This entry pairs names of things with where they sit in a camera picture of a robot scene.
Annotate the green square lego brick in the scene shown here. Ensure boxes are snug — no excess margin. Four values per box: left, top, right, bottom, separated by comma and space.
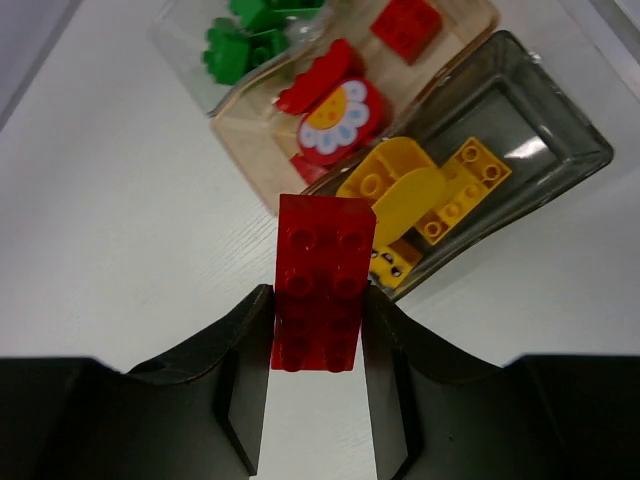
228, 0, 324, 32

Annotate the red long lego brick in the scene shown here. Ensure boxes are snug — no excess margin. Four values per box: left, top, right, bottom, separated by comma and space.
271, 194, 376, 373

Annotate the yellow striped lego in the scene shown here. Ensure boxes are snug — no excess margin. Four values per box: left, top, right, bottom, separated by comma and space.
414, 137, 512, 246

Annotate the small red lego piece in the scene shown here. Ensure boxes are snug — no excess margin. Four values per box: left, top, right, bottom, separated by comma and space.
370, 0, 443, 65

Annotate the small yellow printed lego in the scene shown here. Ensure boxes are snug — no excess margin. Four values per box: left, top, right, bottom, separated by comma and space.
369, 239, 422, 289

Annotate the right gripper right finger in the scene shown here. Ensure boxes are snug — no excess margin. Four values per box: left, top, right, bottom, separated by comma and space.
362, 286, 639, 479

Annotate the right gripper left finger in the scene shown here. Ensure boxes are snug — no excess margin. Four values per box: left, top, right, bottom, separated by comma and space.
1, 285, 274, 479

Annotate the yellow round printed lego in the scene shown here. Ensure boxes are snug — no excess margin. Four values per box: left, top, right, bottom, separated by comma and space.
336, 137, 447, 247

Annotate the red round flower lego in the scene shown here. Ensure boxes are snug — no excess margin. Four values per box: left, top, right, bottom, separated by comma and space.
296, 77, 393, 167

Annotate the red stepped lego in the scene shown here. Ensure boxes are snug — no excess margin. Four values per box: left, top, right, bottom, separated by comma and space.
275, 38, 366, 115

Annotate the green sloped lego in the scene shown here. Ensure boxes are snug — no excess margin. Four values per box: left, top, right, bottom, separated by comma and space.
201, 17, 291, 86

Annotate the dark grey plastic container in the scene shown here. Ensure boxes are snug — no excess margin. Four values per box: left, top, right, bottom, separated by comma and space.
308, 30, 614, 300

